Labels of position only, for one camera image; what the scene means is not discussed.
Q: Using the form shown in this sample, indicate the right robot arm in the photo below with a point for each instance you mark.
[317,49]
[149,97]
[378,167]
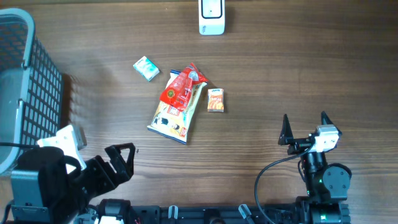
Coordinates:
[327,184]

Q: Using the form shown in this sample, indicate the red snack packet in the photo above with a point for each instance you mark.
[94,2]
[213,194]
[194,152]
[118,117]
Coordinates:
[180,91]

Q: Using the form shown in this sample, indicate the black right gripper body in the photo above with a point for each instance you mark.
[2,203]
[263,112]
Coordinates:
[299,145]

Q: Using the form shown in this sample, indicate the teal tissue pack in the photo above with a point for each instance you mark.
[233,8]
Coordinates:
[146,68]

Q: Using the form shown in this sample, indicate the grey plastic shopping basket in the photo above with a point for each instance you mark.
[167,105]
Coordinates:
[31,87]

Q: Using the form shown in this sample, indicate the white barcode scanner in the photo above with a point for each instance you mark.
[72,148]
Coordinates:
[211,17]

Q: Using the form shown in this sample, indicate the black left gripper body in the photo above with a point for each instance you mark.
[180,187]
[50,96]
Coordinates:
[96,178]

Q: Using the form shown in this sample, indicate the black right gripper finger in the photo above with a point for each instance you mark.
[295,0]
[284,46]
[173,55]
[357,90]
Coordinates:
[286,137]
[325,120]

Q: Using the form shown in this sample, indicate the orange small box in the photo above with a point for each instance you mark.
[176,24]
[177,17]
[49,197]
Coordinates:
[215,100]

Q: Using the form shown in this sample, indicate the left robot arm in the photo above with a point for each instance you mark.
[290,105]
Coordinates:
[50,187]

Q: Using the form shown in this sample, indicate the cream snack bag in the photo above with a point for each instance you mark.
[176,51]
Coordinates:
[172,123]

